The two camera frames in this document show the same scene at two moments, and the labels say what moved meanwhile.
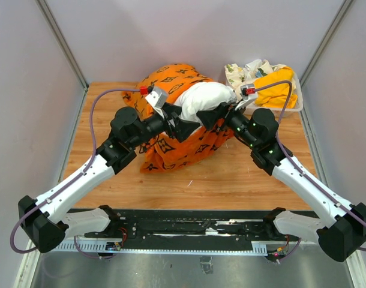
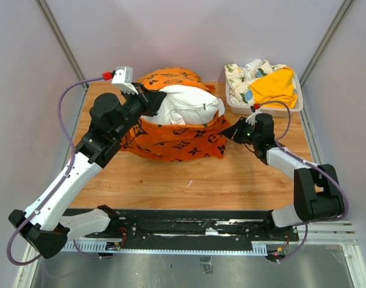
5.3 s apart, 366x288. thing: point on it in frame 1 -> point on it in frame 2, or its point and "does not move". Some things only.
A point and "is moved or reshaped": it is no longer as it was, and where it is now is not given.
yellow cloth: x=278 y=95 does not move
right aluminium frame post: x=327 y=37 does not move
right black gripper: x=209 y=117 -> x=234 y=132
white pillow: x=201 y=96 is moved or reshaped
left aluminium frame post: x=47 y=13 does not move
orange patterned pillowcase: x=166 y=152 is moved or reshaped
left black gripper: x=183 y=129 -> x=152 y=98
